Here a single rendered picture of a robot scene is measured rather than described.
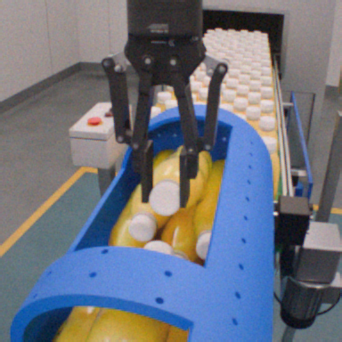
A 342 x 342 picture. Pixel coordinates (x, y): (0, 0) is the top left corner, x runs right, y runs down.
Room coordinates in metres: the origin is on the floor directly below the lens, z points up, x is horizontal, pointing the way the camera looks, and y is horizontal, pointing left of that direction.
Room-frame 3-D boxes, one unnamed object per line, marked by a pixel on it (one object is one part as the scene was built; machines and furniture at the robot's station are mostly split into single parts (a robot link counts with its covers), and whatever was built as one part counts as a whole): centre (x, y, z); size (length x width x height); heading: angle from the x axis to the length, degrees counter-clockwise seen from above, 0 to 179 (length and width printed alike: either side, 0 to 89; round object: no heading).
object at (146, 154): (0.40, 0.03, 1.25); 0.03 x 0.01 x 0.07; 168
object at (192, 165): (0.39, -0.03, 1.27); 0.03 x 0.01 x 0.05; 78
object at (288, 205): (0.69, -0.27, 0.95); 0.10 x 0.07 x 0.10; 78
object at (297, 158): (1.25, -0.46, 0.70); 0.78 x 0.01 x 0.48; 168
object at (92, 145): (0.95, 0.18, 1.05); 0.20 x 0.10 x 0.10; 168
